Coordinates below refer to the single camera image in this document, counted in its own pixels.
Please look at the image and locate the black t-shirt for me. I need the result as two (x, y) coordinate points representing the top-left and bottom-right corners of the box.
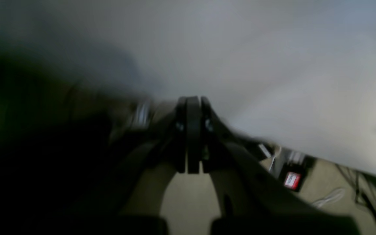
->
(0, 52), (168, 235)

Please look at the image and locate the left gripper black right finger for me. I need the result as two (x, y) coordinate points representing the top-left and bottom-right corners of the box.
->
(188, 97), (359, 235)

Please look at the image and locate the black power strip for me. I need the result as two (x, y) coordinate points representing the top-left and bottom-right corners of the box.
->
(257, 141), (316, 192)

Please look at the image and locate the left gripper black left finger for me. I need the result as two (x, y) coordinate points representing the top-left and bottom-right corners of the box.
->
(77, 97), (188, 235)

